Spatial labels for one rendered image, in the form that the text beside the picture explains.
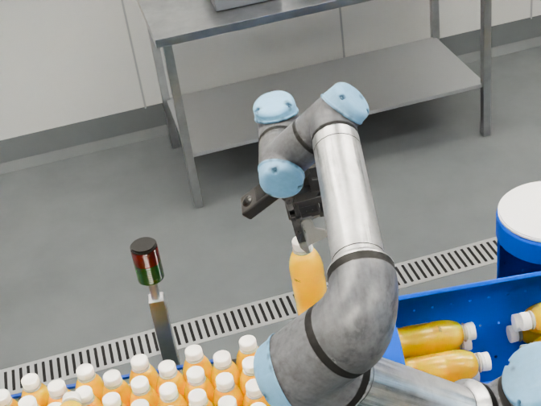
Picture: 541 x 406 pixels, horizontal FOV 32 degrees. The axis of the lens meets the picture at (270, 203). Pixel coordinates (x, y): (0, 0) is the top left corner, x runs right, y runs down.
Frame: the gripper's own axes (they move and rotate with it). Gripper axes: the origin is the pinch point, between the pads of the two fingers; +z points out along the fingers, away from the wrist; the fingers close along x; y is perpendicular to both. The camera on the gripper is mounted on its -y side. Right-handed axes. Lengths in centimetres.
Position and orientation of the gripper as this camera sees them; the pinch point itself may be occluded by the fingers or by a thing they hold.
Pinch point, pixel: (302, 241)
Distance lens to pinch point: 189.5
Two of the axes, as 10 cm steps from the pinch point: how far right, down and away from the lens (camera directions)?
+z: 2.2, 7.0, 6.8
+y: 9.7, -2.4, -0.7
